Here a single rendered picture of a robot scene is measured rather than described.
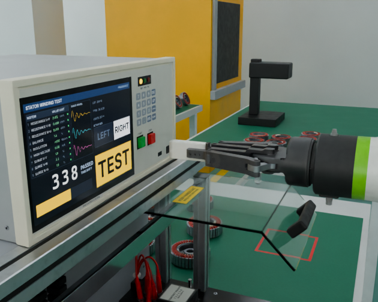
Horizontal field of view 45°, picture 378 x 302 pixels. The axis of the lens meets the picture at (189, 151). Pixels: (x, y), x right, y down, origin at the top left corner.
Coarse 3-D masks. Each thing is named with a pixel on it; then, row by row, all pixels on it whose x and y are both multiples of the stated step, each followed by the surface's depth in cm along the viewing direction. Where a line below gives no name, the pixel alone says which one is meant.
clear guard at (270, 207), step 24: (216, 192) 89; (240, 192) 89; (264, 192) 89; (288, 192) 90; (168, 216) 78; (192, 216) 78; (216, 216) 78; (240, 216) 78; (264, 216) 78; (288, 216) 82; (312, 216) 90; (288, 240) 76; (288, 264) 72
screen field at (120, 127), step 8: (120, 120) 73; (128, 120) 75; (96, 128) 67; (104, 128) 69; (112, 128) 71; (120, 128) 73; (128, 128) 76; (96, 136) 67; (104, 136) 69; (112, 136) 71; (120, 136) 73; (96, 144) 67
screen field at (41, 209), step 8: (80, 184) 65; (88, 184) 66; (64, 192) 61; (72, 192) 63; (80, 192) 65; (48, 200) 58; (56, 200) 60; (64, 200) 62; (40, 208) 57; (48, 208) 59
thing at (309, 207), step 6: (306, 204) 84; (312, 204) 84; (300, 210) 85; (306, 210) 80; (312, 210) 82; (300, 216) 79; (306, 216) 79; (300, 222) 76; (306, 222) 77; (288, 228) 78; (294, 228) 77; (300, 228) 76; (306, 228) 76; (294, 234) 77
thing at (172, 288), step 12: (144, 288) 95; (156, 288) 95; (168, 288) 91; (180, 288) 91; (192, 288) 91; (120, 300) 91; (132, 300) 91; (144, 300) 91; (156, 300) 88; (168, 300) 87; (180, 300) 87; (192, 300) 88
